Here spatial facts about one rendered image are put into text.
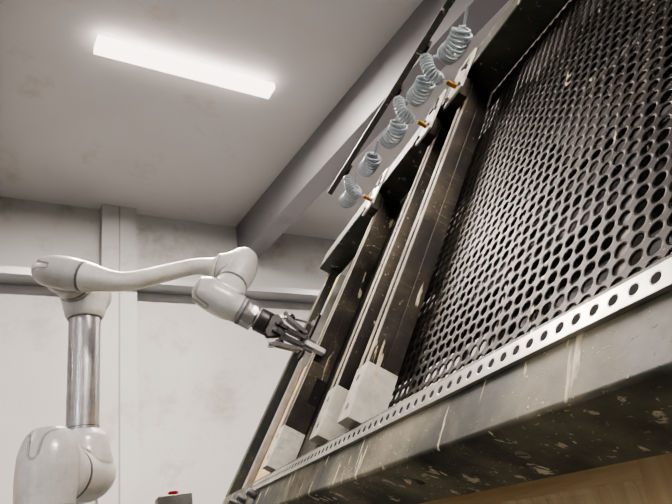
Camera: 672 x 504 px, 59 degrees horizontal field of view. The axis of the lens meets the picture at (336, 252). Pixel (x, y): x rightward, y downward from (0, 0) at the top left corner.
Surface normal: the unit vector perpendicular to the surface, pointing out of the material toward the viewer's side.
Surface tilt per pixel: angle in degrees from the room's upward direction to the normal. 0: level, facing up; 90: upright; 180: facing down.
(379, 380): 90
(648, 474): 90
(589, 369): 59
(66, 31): 180
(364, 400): 90
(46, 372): 90
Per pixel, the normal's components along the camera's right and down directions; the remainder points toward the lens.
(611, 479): -0.93, -0.02
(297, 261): 0.51, -0.44
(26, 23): 0.15, 0.90
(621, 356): -0.87, -0.47
